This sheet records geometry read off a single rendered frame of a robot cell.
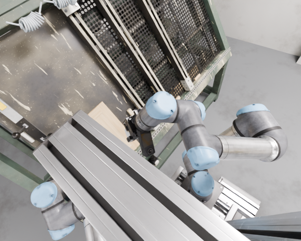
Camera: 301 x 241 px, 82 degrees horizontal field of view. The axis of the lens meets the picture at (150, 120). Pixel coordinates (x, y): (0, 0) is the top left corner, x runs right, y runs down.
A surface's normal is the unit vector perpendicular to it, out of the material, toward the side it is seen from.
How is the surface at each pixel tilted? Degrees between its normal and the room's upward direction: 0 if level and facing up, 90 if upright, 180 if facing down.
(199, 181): 7
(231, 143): 35
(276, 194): 0
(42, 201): 28
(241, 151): 54
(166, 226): 0
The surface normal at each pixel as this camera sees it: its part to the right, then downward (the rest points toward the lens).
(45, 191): 0.22, -0.22
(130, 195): -0.15, -0.52
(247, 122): -0.87, -0.04
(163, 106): 0.37, -0.35
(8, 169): 0.55, 0.14
